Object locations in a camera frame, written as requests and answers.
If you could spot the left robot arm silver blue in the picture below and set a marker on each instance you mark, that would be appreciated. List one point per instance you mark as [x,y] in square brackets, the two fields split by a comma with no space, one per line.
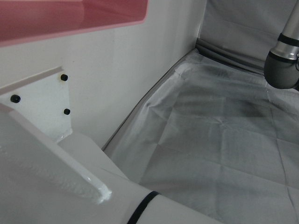
[280,74]

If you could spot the pink plastic basket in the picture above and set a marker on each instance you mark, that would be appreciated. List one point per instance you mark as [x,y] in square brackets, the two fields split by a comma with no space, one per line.
[70,16]

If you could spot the grey draped cloth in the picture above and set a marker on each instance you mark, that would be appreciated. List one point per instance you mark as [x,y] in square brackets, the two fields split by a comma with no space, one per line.
[222,140]

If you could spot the black base bolt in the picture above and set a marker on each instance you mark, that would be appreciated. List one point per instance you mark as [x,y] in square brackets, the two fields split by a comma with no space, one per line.
[63,77]
[15,98]
[67,111]

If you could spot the white robot torso stand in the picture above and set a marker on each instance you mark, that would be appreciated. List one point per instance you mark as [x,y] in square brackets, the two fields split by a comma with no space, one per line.
[35,163]

